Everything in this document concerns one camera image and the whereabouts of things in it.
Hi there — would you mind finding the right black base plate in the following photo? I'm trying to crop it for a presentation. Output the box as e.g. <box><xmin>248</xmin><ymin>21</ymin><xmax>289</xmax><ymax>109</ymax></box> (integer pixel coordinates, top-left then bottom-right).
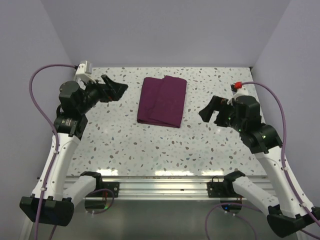
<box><xmin>206</xmin><ymin>181</ymin><xmax>237</xmax><ymax>198</ymax></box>

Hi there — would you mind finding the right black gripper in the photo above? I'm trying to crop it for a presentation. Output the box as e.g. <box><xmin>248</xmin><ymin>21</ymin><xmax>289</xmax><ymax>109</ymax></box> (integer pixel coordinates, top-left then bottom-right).
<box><xmin>198</xmin><ymin>95</ymin><xmax>245</xmax><ymax>133</ymax></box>

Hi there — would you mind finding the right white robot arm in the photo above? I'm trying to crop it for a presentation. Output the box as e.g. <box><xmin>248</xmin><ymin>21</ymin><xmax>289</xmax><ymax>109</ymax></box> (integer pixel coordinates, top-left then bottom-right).
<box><xmin>199</xmin><ymin>95</ymin><xmax>320</xmax><ymax>238</ymax></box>

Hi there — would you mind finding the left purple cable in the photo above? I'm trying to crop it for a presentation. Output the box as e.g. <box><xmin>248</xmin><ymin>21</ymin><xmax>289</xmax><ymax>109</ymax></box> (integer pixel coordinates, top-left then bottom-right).
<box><xmin>29</xmin><ymin>64</ymin><xmax>77</xmax><ymax>240</ymax></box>

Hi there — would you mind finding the aluminium mounting rail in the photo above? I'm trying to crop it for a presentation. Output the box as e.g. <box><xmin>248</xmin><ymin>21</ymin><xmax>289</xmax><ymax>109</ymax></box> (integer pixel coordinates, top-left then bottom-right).
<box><xmin>63</xmin><ymin>174</ymin><xmax>275</xmax><ymax>201</ymax></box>

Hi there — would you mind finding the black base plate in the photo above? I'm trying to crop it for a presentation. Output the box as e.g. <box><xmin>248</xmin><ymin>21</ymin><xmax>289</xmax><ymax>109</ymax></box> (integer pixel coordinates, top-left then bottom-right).
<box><xmin>94</xmin><ymin>181</ymin><xmax>120</xmax><ymax>198</ymax></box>
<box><xmin>206</xmin><ymin>181</ymin><xmax>237</xmax><ymax>198</ymax></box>

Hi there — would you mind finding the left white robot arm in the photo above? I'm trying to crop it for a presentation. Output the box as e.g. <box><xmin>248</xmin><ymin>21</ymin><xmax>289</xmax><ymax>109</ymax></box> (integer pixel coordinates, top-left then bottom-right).
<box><xmin>19</xmin><ymin>74</ymin><xmax>128</xmax><ymax>227</ymax></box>

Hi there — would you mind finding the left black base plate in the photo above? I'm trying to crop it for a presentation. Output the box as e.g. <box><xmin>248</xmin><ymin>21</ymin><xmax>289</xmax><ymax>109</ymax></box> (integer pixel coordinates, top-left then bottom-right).
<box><xmin>94</xmin><ymin>181</ymin><xmax>120</xmax><ymax>198</ymax></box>

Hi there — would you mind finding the purple surgical cloth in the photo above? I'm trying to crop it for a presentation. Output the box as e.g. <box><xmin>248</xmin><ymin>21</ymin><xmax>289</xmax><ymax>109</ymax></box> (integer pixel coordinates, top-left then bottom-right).
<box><xmin>137</xmin><ymin>75</ymin><xmax>187</xmax><ymax>128</ymax></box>

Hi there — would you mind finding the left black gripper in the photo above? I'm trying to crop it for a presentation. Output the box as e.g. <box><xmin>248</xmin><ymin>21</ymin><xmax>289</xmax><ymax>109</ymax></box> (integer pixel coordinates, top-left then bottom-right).
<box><xmin>77</xmin><ymin>74</ymin><xmax>127</xmax><ymax>114</ymax></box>

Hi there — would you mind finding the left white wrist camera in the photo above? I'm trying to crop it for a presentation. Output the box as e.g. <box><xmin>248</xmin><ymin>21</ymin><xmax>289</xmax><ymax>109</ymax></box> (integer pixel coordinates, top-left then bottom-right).
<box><xmin>73</xmin><ymin>60</ymin><xmax>94</xmax><ymax>84</ymax></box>

